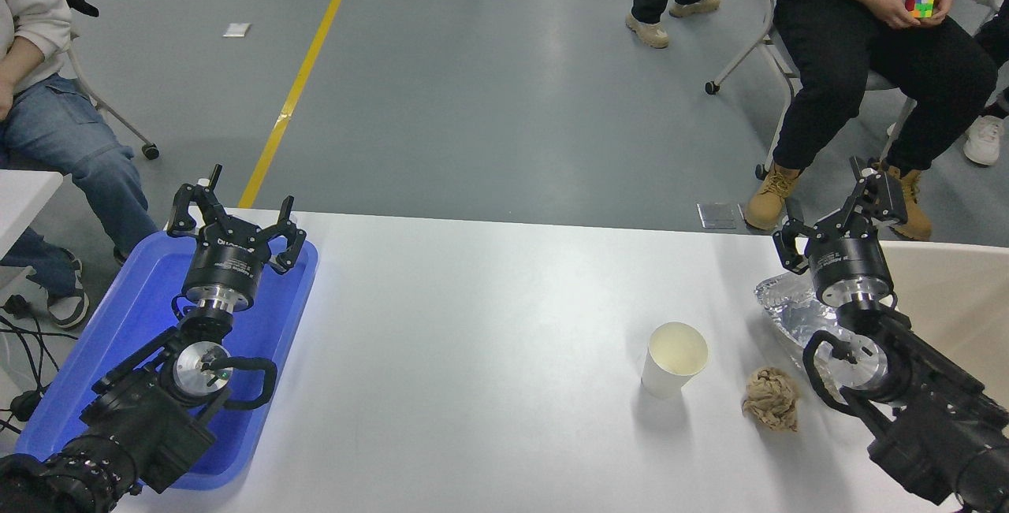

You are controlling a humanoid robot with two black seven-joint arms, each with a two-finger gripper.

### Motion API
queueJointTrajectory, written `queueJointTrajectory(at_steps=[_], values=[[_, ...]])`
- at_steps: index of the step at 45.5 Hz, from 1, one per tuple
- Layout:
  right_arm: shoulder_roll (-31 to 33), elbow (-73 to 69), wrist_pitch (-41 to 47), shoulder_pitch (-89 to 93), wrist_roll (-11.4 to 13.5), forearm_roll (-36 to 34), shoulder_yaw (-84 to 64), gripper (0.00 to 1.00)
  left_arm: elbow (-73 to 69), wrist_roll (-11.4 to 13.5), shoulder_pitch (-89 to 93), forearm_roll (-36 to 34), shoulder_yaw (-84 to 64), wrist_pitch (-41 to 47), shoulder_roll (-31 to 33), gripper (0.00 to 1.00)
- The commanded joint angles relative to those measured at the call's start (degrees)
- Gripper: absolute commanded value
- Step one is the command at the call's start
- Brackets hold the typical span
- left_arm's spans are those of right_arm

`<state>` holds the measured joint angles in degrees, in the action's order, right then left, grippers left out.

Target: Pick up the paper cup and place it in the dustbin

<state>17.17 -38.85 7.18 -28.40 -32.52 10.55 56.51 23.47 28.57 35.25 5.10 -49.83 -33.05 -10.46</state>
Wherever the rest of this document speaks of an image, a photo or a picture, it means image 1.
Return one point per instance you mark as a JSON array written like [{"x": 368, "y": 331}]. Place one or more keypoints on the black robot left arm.
[{"x": 142, "y": 426}]

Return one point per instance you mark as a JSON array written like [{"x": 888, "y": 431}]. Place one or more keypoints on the white wheeled chair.
[{"x": 768, "y": 32}]

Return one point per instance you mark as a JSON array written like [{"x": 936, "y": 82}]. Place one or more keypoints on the small white side table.
[{"x": 24, "y": 198}]

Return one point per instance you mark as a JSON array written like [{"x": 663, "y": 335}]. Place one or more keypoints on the metal floor plate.
[
  {"x": 742, "y": 210},
  {"x": 716, "y": 216}
]

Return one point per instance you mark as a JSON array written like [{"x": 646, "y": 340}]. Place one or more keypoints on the blue plastic tray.
[{"x": 130, "y": 308}]

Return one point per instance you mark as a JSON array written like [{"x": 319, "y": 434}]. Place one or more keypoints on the large pale bin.
[{"x": 962, "y": 300}]

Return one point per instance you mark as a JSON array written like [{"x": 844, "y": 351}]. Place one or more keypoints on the black power plug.
[
  {"x": 27, "y": 405},
  {"x": 16, "y": 306}
]

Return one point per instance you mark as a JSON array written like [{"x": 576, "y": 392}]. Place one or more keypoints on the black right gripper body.
[{"x": 847, "y": 261}]

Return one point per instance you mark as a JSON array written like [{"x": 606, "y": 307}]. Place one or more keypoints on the person's bare forearm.
[{"x": 20, "y": 64}]

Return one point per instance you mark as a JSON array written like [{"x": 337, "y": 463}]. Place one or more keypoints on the crumpled silver foil tray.
[{"x": 788, "y": 308}]

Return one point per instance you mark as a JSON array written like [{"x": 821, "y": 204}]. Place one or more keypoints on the seated person in jeans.
[{"x": 55, "y": 135}]

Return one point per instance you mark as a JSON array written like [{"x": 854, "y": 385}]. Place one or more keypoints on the grey wheeled chair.
[{"x": 118, "y": 119}]

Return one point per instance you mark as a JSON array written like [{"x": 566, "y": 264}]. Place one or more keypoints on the colourful puzzle cube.
[{"x": 920, "y": 6}]

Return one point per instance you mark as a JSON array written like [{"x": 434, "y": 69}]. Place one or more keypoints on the white paper cup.
[{"x": 670, "y": 359}]

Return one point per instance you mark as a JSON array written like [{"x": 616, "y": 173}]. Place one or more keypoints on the crumpled tan paper ball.
[{"x": 771, "y": 399}]

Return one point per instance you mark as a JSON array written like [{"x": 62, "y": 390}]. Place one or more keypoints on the seated person with tan boots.
[{"x": 835, "y": 56}]

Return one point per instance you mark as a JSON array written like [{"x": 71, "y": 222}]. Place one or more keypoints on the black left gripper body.
[{"x": 225, "y": 261}]

